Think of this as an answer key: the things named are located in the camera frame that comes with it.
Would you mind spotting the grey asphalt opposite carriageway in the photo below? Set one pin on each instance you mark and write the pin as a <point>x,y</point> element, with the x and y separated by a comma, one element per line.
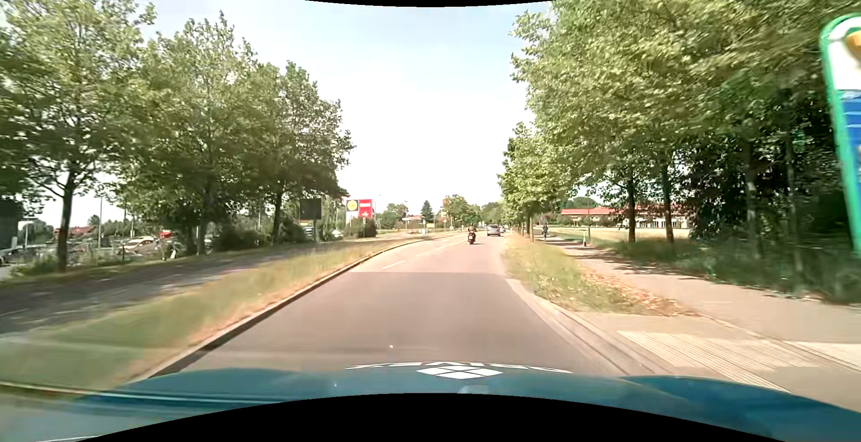
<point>101,287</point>

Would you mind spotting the grass field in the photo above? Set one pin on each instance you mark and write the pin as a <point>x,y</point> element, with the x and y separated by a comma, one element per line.
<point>605,233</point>

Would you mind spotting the dark square billboard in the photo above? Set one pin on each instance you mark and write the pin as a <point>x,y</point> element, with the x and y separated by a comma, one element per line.
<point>310,209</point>

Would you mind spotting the grey asphalt road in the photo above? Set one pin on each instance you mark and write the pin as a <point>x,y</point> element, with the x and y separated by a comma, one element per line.
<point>430,307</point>

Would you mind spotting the row of trees by carriageway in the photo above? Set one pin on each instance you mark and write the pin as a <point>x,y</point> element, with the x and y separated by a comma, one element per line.
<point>168,139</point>

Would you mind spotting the lamp post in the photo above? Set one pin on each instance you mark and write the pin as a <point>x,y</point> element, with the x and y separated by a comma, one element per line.
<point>100,221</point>

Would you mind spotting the grass median strip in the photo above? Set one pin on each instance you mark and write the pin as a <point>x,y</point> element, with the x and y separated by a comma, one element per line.
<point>202,307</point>

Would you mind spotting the grey paved footpath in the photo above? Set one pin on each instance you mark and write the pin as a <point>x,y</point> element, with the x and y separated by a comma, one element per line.
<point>726,307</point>

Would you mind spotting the person on motorcycle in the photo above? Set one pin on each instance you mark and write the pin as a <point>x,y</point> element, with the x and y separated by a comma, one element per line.
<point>471,234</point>

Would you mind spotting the grass verge strip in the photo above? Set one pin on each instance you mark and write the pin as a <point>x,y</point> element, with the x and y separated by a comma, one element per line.
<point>565,277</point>

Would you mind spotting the red-roofed long building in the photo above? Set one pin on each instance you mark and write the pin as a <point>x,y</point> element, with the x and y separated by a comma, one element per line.
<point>605,216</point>

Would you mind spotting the row of roadside trees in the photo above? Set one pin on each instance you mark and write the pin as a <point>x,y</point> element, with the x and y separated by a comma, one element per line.
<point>672,106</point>

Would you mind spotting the row of parked cars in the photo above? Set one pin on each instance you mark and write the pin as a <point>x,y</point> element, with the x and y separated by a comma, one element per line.
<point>101,248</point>

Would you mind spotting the silver car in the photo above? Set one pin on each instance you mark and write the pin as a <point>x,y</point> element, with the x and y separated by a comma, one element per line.
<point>494,230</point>

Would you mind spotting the car's own bonnet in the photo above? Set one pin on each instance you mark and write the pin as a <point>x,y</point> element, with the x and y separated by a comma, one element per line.
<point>605,401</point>

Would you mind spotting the green and blue pylon sign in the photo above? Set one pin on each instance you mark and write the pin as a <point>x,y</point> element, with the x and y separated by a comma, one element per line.
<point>846,112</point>

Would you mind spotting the red and yellow billboard sign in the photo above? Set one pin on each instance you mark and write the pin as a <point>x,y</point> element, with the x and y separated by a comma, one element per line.
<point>360,207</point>

